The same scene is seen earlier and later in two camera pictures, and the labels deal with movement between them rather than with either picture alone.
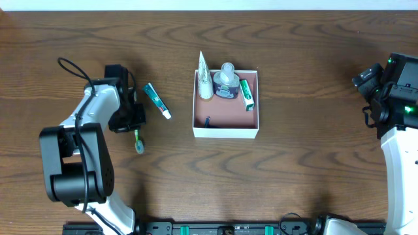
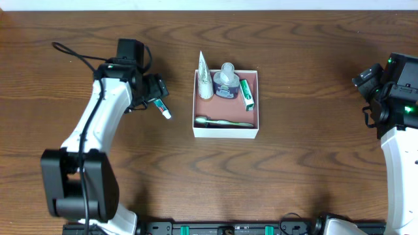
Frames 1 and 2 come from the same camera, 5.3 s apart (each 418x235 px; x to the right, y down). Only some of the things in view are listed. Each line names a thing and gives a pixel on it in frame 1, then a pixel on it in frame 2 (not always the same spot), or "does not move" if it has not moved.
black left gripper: (131, 121) to (156, 90)
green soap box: (247, 95) does not move
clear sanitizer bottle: (226, 82) does not move
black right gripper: (366, 81) does not move
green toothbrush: (138, 145) to (204, 119)
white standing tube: (205, 85) does not move
